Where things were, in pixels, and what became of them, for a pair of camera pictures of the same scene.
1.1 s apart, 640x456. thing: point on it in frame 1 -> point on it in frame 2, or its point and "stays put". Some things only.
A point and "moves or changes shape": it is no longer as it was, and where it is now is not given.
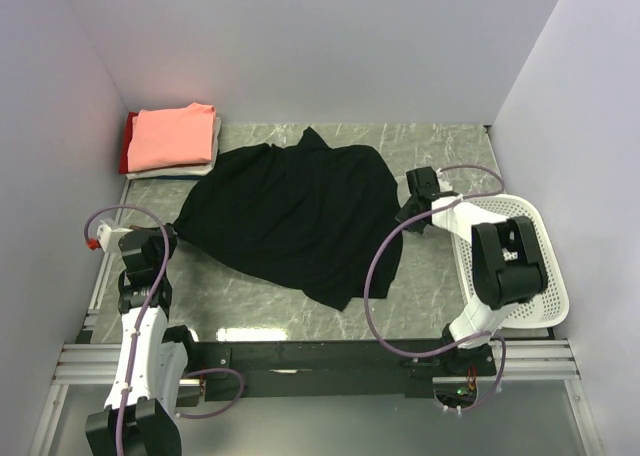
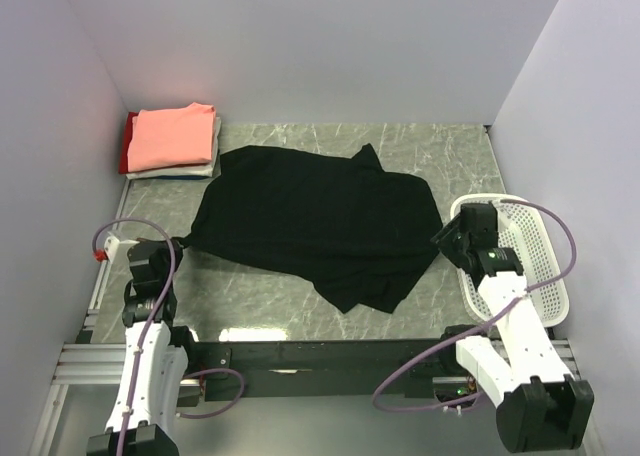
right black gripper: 404,212 -> 444,235
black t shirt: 323,217 moves or changes shape
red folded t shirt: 125,143 stays put
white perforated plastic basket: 551,307 stays put
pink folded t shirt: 172,136 stays put
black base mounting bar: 335,369 stays put
